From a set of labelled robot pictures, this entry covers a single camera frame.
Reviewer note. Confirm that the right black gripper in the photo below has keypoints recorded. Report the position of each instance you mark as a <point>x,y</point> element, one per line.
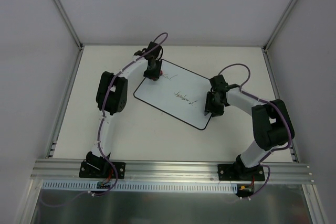
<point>213,107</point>

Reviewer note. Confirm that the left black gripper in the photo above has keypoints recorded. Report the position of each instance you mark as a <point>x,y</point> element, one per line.
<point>152,72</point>

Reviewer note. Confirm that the white whiteboard black frame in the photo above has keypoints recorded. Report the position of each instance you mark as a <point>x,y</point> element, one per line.
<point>179,93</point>

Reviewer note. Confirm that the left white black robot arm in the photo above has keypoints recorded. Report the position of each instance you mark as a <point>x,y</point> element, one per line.
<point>112,97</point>

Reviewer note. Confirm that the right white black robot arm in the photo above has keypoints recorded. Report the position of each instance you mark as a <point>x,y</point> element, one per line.
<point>272,127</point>

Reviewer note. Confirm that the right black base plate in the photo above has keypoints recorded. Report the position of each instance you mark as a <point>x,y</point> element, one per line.
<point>231,172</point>

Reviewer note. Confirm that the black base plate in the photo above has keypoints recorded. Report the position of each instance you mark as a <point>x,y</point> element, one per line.
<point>231,172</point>
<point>118,169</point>

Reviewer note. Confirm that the left aluminium frame post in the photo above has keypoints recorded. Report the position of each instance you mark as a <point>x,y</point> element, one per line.
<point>65,18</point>

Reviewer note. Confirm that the aluminium frame post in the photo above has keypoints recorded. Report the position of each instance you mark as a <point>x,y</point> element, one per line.
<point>284,16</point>
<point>65,18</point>

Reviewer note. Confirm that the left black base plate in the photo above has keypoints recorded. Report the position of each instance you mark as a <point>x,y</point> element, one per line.
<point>118,169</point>

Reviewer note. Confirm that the white slotted cable duct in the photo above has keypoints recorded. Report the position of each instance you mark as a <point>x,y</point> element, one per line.
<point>226,188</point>

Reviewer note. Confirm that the aluminium mounting rail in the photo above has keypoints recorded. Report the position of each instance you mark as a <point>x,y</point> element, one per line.
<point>161,171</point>

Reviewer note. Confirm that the right aluminium frame post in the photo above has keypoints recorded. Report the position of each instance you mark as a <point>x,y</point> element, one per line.
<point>284,16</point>

